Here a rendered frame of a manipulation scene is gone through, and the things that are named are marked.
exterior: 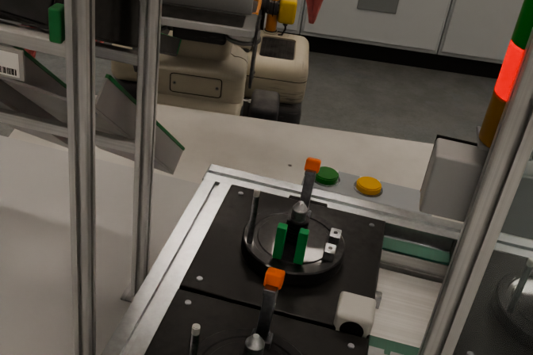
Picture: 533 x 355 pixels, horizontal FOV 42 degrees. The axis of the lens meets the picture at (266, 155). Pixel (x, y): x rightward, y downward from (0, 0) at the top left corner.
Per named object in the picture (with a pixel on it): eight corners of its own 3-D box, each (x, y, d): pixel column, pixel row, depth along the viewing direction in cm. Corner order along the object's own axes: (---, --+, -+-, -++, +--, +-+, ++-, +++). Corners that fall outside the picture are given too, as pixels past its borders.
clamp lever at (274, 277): (254, 329, 77) (268, 265, 76) (272, 334, 77) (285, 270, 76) (248, 341, 74) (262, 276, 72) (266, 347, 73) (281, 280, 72)
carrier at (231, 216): (230, 194, 107) (239, 124, 100) (383, 231, 103) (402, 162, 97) (178, 297, 86) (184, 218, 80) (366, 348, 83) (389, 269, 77)
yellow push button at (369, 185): (356, 183, 113) (358, 173, 112) (380, 188, 113) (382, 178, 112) (353, 196, 110) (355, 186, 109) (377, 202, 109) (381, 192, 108)
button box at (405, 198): (302, 192, 118) (308, 162, 115) (423, 221, 116) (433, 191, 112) (294, 215, 113) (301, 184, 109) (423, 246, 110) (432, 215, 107)
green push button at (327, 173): (314, 173, 114) (316, 163, 113) (338, 179, 114) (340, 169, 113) (310, 186, 111) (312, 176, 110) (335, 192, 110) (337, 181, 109)
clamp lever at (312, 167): (296, 208, 98) (308, 156, 96) (310, 211, 97) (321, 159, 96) (293, 213, 94) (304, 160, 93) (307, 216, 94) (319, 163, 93)
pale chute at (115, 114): (98, 148, 106) (110, 122, 107) (173, 175, 102) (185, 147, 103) (-2, 77, 80) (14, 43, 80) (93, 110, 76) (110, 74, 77)
